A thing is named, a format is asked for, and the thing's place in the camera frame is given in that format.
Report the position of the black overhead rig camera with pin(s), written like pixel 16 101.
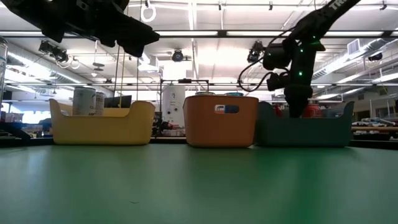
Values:
pixel 253 53

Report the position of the black ceiling spotlight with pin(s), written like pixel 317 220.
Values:
pixel 53 51

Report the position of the dark teal plastic bin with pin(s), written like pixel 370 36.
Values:
pixel 304 132

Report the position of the white air vent grille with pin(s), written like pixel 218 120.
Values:
pixel 353 46

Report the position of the background wooden workbench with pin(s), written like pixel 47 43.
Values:
pixel 373 128

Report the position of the black metal frame stand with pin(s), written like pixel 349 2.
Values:
pixel 186 81

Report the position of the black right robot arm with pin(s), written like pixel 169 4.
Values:
pixel 323 18

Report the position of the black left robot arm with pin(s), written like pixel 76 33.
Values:
pixel 31 15

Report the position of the yellow plastic bin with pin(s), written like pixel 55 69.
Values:
pixel 102 127

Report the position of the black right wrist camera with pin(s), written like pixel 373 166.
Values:
pixel 278 81

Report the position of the silver ceiling air duct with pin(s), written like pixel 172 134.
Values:
pixel 149 63
pixel 342 60
pixel 31 68

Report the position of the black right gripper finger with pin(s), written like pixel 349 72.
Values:
pixel 297 111

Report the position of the orange plastic bin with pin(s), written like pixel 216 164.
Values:
pixel 217 130

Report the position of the black ceiling dome camera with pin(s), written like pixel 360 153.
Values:
pixel 178 56

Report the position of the black ceiling speaker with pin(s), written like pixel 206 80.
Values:
pixel 375 56

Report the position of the black computer monitor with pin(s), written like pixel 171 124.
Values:
pixel 119 102

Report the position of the dark round ceiling fixture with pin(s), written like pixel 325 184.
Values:
pixel 98 65

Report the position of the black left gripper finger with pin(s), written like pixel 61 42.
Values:
pixel 136 34

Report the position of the overhead LED light bar frame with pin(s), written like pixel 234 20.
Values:
pixel 222 33

